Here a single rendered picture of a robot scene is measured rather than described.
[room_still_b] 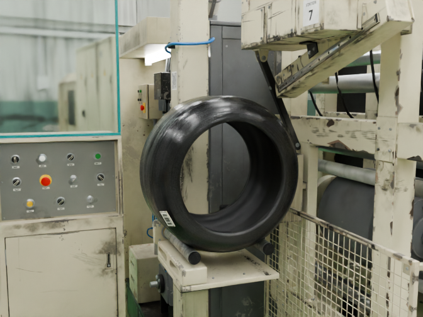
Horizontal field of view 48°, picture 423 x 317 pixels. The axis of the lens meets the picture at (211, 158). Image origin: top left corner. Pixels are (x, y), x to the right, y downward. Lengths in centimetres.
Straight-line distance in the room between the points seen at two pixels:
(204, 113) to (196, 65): 42
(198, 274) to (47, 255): 84
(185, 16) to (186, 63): 18
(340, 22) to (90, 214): 140
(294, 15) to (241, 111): 35
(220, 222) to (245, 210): 11
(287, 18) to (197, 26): 44
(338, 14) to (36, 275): 164
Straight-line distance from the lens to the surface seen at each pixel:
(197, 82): 193
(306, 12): 154
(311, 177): 213
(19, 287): 230
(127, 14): 1117
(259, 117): 162
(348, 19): 151
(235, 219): 192
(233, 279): 171
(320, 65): 171
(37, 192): 223
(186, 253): 164
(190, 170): 194
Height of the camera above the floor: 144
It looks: 7 degrees down
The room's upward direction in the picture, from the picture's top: straight up
